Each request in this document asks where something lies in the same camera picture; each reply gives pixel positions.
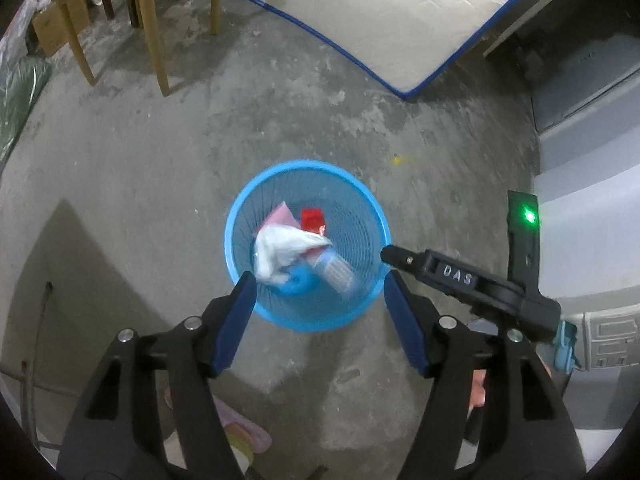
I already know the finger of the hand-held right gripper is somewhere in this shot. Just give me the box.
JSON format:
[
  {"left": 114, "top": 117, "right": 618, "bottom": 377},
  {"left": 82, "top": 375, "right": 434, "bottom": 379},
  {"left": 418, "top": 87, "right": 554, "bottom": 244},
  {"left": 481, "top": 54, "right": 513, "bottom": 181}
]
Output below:
[{"left": 380, "top": 245, "right": 486, "bottom": 307}]

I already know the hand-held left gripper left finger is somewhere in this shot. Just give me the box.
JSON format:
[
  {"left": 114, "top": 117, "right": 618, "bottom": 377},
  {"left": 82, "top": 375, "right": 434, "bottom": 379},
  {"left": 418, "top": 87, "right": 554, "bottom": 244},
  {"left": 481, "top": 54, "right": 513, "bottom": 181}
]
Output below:
[{"left": 56, "top": 270, "right": 258, "bottom": 480}]

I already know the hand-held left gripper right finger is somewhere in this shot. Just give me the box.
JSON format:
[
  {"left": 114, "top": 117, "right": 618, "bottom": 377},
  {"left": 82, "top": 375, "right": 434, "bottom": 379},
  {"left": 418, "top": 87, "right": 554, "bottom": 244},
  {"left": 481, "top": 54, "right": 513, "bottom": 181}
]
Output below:
[{"left": 382, "top": 269, "right": 587, "bottom": 480}]

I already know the blue mesh wastebasket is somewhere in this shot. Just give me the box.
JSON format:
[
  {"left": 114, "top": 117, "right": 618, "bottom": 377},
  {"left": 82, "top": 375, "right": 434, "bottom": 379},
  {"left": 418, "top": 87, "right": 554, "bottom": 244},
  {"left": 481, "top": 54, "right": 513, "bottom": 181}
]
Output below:
[{"left": 224, "top": 160, "right": 392, "bottom": 333}]

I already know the white plastic bag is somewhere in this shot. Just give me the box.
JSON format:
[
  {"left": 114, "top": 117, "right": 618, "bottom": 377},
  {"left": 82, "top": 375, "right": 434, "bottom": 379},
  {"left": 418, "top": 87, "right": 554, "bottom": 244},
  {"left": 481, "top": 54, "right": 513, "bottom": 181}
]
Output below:
[{"left": 252, "top": 224, "right": 333, "bottom": 286}]

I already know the white plastic drink bottle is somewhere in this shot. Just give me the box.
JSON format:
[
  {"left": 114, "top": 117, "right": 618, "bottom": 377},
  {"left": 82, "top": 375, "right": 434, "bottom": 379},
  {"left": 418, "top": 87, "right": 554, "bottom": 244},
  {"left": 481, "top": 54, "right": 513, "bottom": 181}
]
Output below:
[{"left": 306, "top": 247, "right": 357, "bottom": 301}]

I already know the pink transparent wrapper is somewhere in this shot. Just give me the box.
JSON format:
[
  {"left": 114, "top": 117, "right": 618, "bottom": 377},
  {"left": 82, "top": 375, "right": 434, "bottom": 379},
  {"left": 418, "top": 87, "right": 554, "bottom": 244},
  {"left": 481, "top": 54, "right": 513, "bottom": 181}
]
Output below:
[{"left": 257, "top": 202, "right": 298, "bottom": 236}]

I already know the red wrapper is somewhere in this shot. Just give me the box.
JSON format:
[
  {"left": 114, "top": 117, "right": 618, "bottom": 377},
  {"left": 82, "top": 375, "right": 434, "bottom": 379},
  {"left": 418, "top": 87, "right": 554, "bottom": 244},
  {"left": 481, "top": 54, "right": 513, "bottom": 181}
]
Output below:
[{"left": 300, "top": 207, "right": 327, "bottom": 236}]

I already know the grey panelled door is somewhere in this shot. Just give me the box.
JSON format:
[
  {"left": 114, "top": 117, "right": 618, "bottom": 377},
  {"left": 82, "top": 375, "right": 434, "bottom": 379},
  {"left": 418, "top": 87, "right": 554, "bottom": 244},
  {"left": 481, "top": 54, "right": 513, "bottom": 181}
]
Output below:
[{"left": 532, "top": 30, "right": 640, "bottom": 441}]

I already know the pink slipper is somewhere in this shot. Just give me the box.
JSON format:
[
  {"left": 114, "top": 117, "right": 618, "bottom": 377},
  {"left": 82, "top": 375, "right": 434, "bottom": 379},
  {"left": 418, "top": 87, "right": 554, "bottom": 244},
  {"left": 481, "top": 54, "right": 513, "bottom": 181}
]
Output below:
[{"left": 210, "top": 395, "right": 273, "bottom": 471}]

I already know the white quilted mattress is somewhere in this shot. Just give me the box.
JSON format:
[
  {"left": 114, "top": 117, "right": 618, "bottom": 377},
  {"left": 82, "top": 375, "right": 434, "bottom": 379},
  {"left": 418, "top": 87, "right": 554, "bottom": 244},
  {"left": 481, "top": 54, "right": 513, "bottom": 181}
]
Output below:
[{"left": 185, "top": 0, "right": 566, "bottom": 101}]

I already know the green plastic bag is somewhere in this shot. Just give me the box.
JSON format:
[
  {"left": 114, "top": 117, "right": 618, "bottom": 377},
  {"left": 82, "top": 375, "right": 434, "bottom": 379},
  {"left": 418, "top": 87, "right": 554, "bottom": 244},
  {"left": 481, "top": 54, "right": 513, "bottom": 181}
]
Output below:
[{"left": 0, "top": 55, "right": 53, "bottom": 171}]

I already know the cardboard box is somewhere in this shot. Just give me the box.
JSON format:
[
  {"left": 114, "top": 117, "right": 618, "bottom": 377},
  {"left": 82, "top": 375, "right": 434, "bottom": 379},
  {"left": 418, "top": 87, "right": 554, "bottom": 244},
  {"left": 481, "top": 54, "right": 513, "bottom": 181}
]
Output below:
[{"left": 31, "top": 0, "right": 91, "bottom": 58}]

